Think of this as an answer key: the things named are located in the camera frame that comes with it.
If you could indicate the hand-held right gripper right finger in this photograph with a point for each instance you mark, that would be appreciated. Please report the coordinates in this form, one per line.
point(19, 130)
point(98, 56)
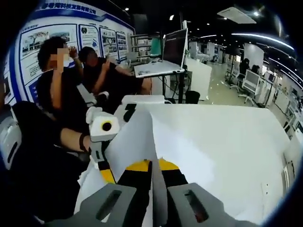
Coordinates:
point(175, 184)

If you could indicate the dark wristband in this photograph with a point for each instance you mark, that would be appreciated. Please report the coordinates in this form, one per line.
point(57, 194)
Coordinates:
point(84, 142)

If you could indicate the blue and white wall poster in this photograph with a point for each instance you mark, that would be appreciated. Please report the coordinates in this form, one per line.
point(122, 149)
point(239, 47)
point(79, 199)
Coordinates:
point(35, 28)

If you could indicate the white printing paper sheet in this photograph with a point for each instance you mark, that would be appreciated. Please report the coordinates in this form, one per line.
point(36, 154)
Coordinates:
point(132, 142)

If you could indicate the white worn chest device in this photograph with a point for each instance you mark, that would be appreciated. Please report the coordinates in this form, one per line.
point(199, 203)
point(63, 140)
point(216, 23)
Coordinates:
point(9, 142)

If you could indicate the person's black clothing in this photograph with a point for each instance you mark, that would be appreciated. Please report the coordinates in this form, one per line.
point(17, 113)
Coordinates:
point(47, 177)

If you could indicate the small black rectangular object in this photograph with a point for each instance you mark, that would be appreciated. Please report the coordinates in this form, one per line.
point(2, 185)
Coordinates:
point(131, 106)

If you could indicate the ceiling air conditioner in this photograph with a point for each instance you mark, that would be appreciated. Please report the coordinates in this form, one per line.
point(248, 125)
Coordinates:
point(236, 15)

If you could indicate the metal shelf rack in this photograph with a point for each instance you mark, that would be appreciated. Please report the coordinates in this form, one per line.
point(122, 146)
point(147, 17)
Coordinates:
point(142, 47)

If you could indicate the white box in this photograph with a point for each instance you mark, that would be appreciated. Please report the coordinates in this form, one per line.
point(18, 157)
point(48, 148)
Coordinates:
point(144, 99)

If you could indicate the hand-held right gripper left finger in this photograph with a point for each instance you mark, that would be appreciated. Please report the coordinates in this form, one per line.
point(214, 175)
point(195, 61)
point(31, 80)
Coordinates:
point(132, 182)

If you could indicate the green box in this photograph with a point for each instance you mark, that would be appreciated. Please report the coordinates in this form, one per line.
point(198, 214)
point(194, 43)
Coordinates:
point(156, 47)

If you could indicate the white table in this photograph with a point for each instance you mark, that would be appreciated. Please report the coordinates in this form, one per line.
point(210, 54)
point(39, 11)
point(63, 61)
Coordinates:
point(274, 153)

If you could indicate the black bin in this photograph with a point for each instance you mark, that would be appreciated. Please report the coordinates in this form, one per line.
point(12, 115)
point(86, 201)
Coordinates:
point(193, 97)

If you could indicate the black rounded object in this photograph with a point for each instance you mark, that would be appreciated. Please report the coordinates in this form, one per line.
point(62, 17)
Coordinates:
point(129, 116)

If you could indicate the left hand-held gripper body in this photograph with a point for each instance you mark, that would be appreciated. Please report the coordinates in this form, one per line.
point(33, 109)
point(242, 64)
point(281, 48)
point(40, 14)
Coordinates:
point(97, 132)

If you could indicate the white office chair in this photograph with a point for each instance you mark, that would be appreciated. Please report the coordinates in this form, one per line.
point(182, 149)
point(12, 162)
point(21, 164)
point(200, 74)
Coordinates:
point(252, 82)

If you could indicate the white laptop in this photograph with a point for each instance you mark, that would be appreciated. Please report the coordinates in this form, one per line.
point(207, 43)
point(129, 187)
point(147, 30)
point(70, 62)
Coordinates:
point(175, 47)

